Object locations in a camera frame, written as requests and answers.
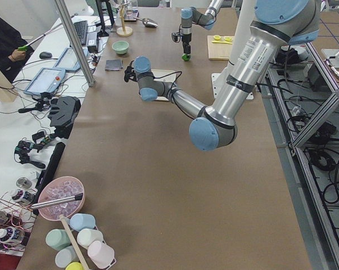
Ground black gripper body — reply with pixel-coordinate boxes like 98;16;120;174
182;33;192;54
124;60;137;82

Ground green lime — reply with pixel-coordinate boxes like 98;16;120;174
182;53;191;61

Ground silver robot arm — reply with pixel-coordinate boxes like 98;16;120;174
125;0;321;151
179;0;223;61

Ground white rabbit tray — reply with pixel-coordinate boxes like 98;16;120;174
152;69;177;102

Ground grey folded cloth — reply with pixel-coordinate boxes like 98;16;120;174
105;59;123;71

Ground yellow plastic knife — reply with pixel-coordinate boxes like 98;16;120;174
211;40;233;44

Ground mint green bowl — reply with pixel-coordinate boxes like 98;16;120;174
112;40;129;55

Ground wooden cutting board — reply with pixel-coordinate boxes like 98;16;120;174
207;35;234;61

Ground wooden stand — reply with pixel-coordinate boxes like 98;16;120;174
113;1;133;37

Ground silver metal scoop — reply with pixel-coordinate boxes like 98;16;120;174
135;17;158;28

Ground teach pendant tablet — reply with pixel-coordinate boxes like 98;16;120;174
24;67;66;96
53;47;80;73

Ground black keyboard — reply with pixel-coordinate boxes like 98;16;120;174
73;20;88;46

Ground black computer mouse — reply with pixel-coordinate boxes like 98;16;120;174
39;52;52;60

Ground person in black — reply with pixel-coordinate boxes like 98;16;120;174
0;17;34;82

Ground black long case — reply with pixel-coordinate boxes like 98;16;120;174
35;142;66;201

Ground pink ribbed bowl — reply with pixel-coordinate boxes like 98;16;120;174
38;176;85;221

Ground clear plastic ice cubes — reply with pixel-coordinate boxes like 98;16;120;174
41;181;83;219

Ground blue plastic cup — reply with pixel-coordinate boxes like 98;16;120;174
69;213;96;232

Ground wooden cup rack stick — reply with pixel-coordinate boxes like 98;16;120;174
60;215;89;270

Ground white plastic cup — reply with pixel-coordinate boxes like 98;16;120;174
76;228;103;249

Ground green plastic cup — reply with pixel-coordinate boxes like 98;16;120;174
46;229;71;251

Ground pink plastic cup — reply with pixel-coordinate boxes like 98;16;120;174
87;240;116;269

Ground grey plastic cup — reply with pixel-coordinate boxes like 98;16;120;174
55;246;79;268

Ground yellow plastic cup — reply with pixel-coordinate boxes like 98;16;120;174
65;262;84;270

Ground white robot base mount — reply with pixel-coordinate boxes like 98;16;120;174
212;0;256;98

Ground black plastic bracket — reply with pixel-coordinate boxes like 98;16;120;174
48;96;81;139

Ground aluminium frame post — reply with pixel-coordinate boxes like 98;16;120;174
54;0;96;87

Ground metal scoop with black handle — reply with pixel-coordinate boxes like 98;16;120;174
30;193;84;210

